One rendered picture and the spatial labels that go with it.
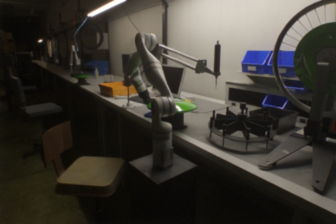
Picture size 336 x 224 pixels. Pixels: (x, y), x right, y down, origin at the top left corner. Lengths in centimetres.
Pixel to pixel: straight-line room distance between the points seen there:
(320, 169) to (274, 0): 134
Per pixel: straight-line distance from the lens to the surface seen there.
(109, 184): 141
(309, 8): 121
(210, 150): 110
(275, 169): 101
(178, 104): 125
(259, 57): 196
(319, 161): 103
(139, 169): 106
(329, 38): 114
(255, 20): 202
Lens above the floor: 138
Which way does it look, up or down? 12 degrees down
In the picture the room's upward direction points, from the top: straight up
